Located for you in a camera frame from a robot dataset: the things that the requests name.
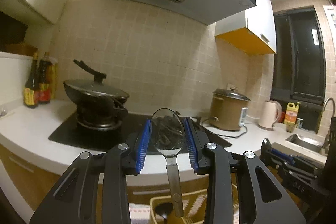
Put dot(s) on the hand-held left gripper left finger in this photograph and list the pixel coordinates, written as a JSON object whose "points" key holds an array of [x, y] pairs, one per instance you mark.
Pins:
{"points": [[143, 145]]}

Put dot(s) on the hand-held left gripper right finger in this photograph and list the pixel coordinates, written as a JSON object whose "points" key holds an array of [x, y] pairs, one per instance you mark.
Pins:
{"points": [[191, 145]]}

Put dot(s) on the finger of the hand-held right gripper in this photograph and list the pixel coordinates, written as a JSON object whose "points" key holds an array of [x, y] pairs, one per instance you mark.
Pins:
{"points": [[266, 150], [282, 154]]}

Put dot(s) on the beige plastic utensil basket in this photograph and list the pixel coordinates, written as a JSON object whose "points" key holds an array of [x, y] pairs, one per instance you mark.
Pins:
{"points": [[153, 211]]}

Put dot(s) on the steel sink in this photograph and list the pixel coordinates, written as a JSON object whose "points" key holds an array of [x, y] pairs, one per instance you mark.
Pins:
{"points": [[302, 141]]}

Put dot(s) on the glass cup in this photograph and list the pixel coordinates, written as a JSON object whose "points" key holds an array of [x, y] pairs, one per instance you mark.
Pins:
{"points": [[290, 128]]}

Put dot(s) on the pink electric kettle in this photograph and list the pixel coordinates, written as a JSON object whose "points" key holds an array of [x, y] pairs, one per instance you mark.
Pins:
{"points": [[267, 116]]}

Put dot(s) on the steel mug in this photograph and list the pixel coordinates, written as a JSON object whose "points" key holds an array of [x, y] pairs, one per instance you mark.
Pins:
{"points": [[300, 123]]}

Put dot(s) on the yellow detergent bottle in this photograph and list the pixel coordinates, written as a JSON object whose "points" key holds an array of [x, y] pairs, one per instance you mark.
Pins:
{"points": [[291, 116]]}

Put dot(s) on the brown rice cooker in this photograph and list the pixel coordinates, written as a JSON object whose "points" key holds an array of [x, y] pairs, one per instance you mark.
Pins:
{"points": [[223, 113]]}

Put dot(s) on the black pan support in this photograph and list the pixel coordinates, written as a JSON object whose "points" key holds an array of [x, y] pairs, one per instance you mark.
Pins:
{"points": [[99, 121]]}

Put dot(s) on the black spoon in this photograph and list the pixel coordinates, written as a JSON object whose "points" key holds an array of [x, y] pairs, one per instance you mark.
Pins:
{"points": [[162, 209]]}

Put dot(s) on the striped woven cloth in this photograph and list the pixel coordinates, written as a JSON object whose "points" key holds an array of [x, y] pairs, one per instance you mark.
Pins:
{"points": [[139, 213]]}

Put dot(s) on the black wok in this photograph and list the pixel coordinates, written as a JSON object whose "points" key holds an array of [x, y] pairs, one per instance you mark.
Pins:
{"points": [[86, 100]]}

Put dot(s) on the glass wok lid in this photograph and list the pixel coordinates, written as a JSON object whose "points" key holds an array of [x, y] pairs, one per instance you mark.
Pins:
{"points": [[97, 87]]}

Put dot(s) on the black glass gas cooktop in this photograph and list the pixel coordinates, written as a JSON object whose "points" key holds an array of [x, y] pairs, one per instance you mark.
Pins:
{"points": [[65, 137]]}

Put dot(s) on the dark framed window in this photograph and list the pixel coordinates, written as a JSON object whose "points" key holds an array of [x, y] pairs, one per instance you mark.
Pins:
{"points": [[296, 56]]}

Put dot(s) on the red label sauce bottle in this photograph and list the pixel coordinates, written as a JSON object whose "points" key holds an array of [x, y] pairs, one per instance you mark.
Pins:
{"points": [[44, 92]]}

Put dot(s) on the slim dark sauce bottle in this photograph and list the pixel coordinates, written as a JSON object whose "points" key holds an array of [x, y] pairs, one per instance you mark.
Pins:
{"points": [[31, 92]]}

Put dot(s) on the cardboard box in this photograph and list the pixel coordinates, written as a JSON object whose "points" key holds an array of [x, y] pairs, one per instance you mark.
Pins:
{"points": [[21, 48]]}

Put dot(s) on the white and yellow wall cabinet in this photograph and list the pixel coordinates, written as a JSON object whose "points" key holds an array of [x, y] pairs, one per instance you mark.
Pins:
{"points": [[257, 16]]}

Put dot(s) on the white wall notice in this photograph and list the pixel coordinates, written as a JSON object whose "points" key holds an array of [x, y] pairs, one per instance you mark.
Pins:
{"points": [[331, 16]]}

